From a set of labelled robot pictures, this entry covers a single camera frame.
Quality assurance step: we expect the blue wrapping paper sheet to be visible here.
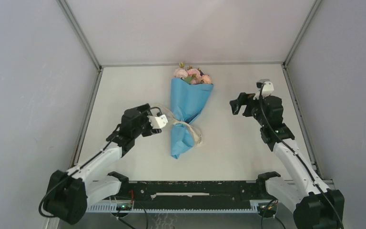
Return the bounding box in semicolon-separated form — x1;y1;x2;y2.
170;78;214;159

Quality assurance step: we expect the cream ribbon string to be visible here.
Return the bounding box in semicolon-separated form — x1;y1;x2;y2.
151;104;203;147

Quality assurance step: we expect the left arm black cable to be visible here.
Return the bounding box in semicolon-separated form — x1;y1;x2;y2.
38;106;163;229

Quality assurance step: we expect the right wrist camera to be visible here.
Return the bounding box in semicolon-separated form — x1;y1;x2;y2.
254;79;274;100

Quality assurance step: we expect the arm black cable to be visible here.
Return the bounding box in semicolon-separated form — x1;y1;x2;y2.
257;83;345;229
38;106;163;229

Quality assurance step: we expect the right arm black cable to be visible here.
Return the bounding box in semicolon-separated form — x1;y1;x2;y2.
257;83;345;229

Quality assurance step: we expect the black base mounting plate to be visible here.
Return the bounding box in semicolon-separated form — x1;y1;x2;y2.
108;181;273;207

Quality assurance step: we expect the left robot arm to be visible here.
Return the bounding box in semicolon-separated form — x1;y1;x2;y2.
38;104;168;225

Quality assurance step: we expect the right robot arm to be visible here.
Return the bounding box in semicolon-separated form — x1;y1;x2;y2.
229;93;345;229

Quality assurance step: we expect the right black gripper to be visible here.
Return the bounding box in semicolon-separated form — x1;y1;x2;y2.
230;92;268;127

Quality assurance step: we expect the white cable duct strip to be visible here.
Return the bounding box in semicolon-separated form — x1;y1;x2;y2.
86;202;259;213

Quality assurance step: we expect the pink fake flower stem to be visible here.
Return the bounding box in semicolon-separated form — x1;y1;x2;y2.
173;62;188;79
201;74;212;84
186;68;202;85

